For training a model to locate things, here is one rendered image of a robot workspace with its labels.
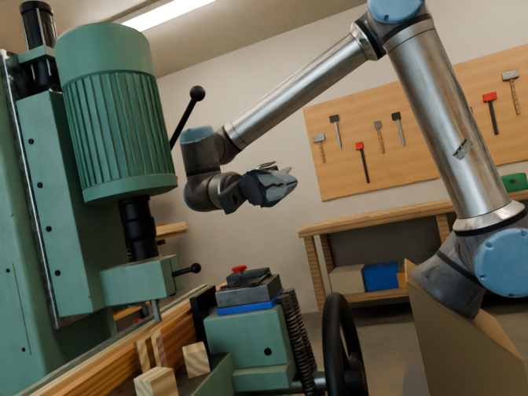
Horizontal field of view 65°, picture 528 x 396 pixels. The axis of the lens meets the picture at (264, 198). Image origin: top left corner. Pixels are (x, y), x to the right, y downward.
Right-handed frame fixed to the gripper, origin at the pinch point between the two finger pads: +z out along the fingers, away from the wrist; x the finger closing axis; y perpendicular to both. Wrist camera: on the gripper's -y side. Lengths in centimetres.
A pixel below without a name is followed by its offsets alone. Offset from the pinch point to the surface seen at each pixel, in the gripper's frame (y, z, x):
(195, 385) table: -38.3, 5.7, 14.9
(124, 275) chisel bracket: -31.2, -18.6, 2.6
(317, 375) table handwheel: -19.9, 8.8, 28.6
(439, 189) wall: 272, -104, 116
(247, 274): -16.0, -3.5, 11.4
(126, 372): -41.5, -9.2, 13.9
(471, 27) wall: 333, -67, -1
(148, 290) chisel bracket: -30.0, -14.7, 6.3
